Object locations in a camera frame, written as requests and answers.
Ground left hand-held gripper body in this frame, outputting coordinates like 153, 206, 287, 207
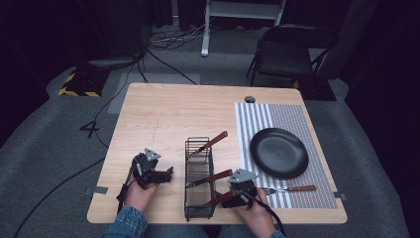
131, 148, 162, 190

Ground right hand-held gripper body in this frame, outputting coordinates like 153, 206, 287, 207
226, 168, 261, 210

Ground black wire cutlery rack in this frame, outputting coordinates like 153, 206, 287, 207
183, 136, 218, 222

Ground person's left hand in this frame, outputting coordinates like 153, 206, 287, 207
123, 174, 160, 213

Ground person's right hand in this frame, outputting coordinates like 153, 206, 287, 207
232, 187, 277, 238

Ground black round plate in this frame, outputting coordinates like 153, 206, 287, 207
249, 127, 310, 180

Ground grey tape piece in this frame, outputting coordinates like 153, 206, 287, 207
84, 185, 109, 196
332, 190, 349, 202

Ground grey striped placemat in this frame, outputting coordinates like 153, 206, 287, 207
234, 102, 339, 210

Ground yellow-black striped floor base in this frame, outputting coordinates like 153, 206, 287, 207
56, 66, 111, 98

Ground black folding chair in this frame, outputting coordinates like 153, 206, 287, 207
245, 23, 340, 89

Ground wooden-handled knife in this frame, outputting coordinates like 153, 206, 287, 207
188, 130, 229, 159
185, 169, 234, 189

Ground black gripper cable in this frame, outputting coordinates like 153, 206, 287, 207
116, 165, 137, 213
243, 191, 287, 238

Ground wooden-handled fork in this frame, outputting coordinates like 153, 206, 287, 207
259, 184, 318, 196

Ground black floor cable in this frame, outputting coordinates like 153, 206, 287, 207
94, 49, 149, 149
12, 158, 106, 238

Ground bundle of floor cables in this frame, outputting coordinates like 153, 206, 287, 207
145, 19, 212, 52

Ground white metal stand frame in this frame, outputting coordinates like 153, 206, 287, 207
200, 0, 287, 59

